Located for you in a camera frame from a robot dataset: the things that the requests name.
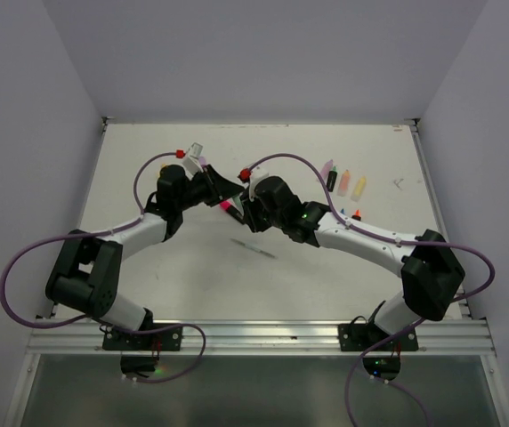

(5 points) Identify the pink cap black highlighter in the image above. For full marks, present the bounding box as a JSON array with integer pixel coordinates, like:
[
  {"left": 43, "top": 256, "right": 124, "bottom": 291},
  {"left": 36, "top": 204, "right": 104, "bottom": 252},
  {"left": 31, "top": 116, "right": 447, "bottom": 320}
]
[{"left": 219, "top": 201, "right": 245, "bottom": 224}]

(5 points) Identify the pastel peach highlighter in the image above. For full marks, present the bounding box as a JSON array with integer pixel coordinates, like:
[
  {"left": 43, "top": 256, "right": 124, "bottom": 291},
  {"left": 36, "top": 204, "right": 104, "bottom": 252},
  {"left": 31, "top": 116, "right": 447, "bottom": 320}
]
[{"left": 336, "top": 170, "right": 351, "bottom": 197}]

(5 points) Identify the thin grey pen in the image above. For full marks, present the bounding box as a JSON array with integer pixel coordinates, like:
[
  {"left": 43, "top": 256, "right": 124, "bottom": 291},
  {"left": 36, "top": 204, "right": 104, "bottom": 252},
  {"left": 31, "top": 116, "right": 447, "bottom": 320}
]
[{"left": 230, "top": 238, "right": 277, "bottom": 259}]

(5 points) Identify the green cap black highlighter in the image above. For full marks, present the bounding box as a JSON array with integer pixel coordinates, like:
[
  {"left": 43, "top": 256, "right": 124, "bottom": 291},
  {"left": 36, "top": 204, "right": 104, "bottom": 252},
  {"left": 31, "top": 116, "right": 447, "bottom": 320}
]
[{"left": 326, "top": 165, "right": 338, "bottom": 193}]

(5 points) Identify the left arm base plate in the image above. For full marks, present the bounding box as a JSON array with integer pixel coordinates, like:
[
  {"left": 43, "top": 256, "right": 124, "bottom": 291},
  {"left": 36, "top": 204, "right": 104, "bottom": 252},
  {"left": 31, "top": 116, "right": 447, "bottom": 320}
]
[{"left": 102, "top": 311, "right": 183, "bottom": 377}]

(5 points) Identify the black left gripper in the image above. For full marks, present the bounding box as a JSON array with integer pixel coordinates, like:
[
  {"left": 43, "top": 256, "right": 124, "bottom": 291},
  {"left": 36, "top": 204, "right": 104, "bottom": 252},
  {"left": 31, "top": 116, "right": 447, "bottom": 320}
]
[{"left": 176, "top": 164, "right": 244, "bottom": 212}]

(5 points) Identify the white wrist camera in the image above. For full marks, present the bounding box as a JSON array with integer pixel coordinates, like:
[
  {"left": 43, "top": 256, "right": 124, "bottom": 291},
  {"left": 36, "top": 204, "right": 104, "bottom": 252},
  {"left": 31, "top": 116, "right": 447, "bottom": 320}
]
[
  {"left": 246, "top": 166, "right": 269, "bottom": 201},
  {"left": 182, "top": 142, "right": 205, "bottom": 176}
]

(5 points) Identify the aluminium front rail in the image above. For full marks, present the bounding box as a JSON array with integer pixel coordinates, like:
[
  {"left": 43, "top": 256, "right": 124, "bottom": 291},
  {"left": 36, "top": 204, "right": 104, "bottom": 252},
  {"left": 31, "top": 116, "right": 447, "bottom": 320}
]
[{"left": 26, "top": 319, "right": 495, "bottom": 356}]

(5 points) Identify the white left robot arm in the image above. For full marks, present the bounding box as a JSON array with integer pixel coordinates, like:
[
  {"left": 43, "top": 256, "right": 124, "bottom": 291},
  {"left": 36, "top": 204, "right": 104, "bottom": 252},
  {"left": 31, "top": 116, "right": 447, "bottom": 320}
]
[{"left": 45, "top": 165, "right": 244, "bottom": 350}]

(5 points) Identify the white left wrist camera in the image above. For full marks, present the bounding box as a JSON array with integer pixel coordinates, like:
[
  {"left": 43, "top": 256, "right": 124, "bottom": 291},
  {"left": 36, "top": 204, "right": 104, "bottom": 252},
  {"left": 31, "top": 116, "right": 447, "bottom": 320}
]
[{"left": 182, "top": 142, "right": 205, "bottom": 176}]

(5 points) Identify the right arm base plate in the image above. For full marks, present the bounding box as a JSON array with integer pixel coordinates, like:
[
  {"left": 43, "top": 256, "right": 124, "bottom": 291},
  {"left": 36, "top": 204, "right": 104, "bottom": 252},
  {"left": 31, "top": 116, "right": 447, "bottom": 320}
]
[{"left": 337, "top": 316, "right": 419, "bottom": 382}]

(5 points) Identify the pastel yellow highlighter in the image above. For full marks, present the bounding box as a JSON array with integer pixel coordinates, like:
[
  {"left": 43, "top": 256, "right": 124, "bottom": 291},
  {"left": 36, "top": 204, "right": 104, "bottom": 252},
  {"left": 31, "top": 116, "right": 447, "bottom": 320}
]
[{"left": 351, "top": 176, "right": 367, "bottom": 201}]

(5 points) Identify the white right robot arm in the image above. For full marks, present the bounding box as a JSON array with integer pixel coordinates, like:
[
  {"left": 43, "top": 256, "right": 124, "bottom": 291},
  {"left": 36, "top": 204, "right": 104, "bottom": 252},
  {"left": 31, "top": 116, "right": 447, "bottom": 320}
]
[{"left": 239, "top": 176, "right": 465, "bottom": 350}]

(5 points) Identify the pastel green highlighter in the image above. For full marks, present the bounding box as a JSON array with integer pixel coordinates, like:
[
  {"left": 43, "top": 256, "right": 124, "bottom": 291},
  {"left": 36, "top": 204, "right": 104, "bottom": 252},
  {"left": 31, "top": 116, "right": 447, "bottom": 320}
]
[{"left": 232, "top": 196, "right": 242, "bottom": 207}]

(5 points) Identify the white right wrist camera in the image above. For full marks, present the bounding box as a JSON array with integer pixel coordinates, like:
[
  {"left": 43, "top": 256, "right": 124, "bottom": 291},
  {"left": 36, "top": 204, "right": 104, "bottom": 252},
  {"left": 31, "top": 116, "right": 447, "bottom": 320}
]
[{"left": 246, "top": 166, "right": 269, "bottom": 201}]

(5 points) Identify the orange cap black highlighter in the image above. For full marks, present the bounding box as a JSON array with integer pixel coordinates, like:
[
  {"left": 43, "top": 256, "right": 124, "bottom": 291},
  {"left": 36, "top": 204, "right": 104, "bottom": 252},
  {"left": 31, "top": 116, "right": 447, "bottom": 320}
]
[{"left": 351, "top": 210, "right": 361, "bottom": 221}]

